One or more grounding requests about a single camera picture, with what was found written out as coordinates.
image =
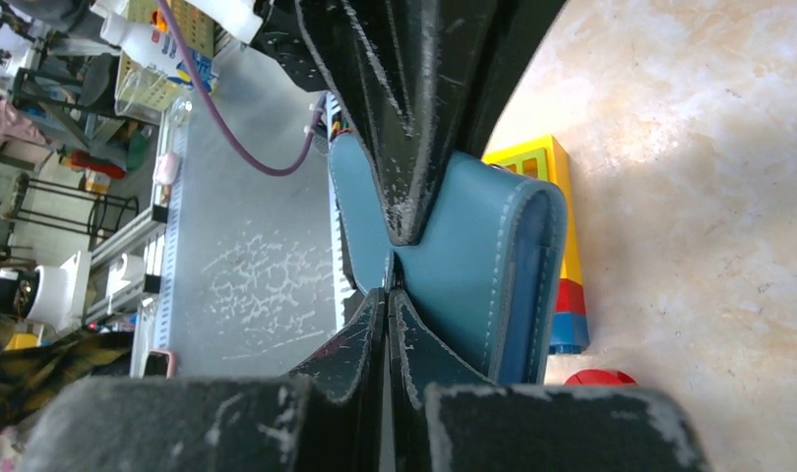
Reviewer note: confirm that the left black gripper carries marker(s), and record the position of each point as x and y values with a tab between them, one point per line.
417	80

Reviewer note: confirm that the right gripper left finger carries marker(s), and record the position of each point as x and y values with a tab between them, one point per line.
340	424

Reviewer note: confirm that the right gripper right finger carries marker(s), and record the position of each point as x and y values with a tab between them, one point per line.
418	358

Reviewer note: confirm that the blue toy block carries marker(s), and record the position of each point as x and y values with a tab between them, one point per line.
569	334

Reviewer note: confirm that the yellow window toy block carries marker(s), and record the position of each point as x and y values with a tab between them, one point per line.
546	162

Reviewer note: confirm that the blue leather card holder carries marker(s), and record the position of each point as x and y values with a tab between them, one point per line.
486	274

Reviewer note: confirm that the red rounded toy block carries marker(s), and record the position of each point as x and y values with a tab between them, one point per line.
600	377

